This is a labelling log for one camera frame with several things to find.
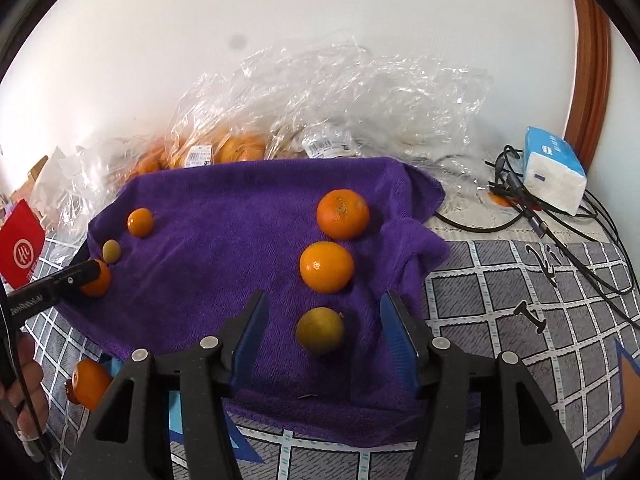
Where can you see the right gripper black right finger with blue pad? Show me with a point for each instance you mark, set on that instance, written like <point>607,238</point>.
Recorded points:
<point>520,435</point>

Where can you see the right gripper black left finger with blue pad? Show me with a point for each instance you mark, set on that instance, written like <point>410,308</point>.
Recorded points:
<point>128,436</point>

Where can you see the small green fruit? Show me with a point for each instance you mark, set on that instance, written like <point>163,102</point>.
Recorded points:
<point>111,251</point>

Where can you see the small orange mandarin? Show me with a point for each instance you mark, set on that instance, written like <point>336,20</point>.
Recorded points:
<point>140,222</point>

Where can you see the yellow green citrus fruit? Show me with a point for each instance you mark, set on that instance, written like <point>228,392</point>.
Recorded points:
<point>320,330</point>

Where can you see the large orange mandarin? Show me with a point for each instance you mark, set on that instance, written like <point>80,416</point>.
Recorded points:
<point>342,214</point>

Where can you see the red paper shopping bag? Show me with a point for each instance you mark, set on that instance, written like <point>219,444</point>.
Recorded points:
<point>21,242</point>

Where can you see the grey checked bed sheet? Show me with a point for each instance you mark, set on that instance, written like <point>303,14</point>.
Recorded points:
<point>571,318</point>

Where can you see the bagged oranges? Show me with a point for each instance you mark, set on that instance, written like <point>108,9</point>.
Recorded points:
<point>215,147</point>

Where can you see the purple towel covered tray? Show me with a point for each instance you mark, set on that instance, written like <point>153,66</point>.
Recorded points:
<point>223,232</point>

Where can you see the blue white tissue pack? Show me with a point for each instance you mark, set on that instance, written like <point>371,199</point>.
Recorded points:
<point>552,171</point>

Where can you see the clear plastic bags pile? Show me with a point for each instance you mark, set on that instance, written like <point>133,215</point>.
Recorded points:
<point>339,100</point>

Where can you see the brown wooden door frame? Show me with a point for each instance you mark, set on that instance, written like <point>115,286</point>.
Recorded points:
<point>592,81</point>

